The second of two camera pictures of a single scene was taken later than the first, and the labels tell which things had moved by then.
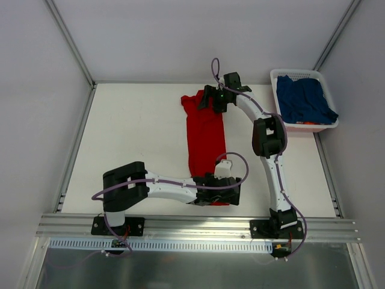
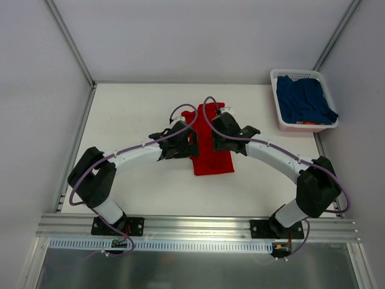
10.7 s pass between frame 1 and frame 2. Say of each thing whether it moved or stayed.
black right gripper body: moved
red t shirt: moved
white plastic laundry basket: stayed
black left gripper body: moved
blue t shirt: stayed
